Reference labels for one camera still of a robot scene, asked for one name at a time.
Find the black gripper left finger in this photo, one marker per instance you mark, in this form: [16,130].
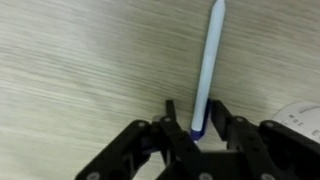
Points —
[140,150]

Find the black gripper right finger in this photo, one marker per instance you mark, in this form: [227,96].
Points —
[276,150]

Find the white pen with blue cap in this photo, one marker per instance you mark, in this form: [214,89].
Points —
[208,66]

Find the clear plastic measuring mug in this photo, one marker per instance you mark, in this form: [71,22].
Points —
[301,116]

